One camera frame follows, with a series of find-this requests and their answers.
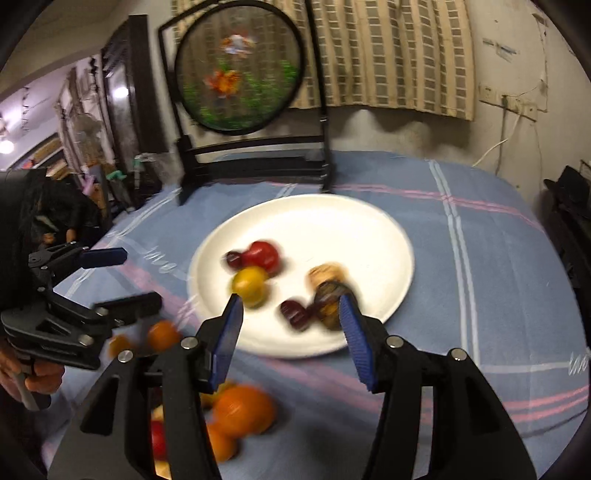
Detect orange kumquat back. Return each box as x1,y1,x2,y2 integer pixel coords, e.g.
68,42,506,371
146,320,182,353

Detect yellow green tomato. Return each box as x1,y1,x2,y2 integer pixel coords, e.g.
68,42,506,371
230,266,269,308

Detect dark brown mangosteen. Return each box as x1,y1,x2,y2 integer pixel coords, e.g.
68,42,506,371
312,280,355,331

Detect dark red cherry fruit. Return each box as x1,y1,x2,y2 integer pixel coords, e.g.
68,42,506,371
280,299,315,331

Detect small dark red plum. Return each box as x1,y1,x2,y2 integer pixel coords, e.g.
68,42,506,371
224,250,243,271

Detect striped beige melon fruit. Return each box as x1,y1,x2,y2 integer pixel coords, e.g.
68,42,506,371
307,262,346,290

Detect large red plum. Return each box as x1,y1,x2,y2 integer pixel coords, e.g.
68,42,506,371
242,240,281,276

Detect large orange mandarin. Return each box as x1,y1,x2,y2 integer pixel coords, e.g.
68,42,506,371
211,385,277,439

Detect pale cream round fruit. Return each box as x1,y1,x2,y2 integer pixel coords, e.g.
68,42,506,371
151,405,163,422

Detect small orange tangerine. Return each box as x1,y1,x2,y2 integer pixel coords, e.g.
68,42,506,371
207,423,239,464

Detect small red cherry tomato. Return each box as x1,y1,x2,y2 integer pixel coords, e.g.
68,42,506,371
150,420,167,461

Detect operator left hand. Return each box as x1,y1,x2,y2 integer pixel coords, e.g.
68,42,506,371
1,339,65,401

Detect orange persimmon fruit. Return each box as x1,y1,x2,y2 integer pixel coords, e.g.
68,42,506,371
107,334,136,359

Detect seated person in black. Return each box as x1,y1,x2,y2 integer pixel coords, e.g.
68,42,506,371
25,177,106,251

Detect white oval plate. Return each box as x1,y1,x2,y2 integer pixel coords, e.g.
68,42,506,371
187,194,415,359

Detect blue striped tablecloth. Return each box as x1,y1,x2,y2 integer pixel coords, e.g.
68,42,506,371
58,152,590,479

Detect clear plastic bag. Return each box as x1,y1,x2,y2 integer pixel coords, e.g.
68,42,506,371
133,152,176,183

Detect standing electric fan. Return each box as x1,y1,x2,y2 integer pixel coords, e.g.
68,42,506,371
71,112,103,160

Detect dark wooden framed painting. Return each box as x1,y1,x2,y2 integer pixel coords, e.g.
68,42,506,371
101,14,167,170

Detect goldfish round screen ornament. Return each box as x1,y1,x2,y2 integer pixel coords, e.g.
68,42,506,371
157,1,335,204

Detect black hat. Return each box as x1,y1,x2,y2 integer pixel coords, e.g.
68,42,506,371
544,166,590,299

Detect beige checkered curtain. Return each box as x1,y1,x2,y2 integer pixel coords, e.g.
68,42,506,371
171,0,477,122

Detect wall power strip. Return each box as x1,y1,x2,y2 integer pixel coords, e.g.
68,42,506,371
478,84,538,122

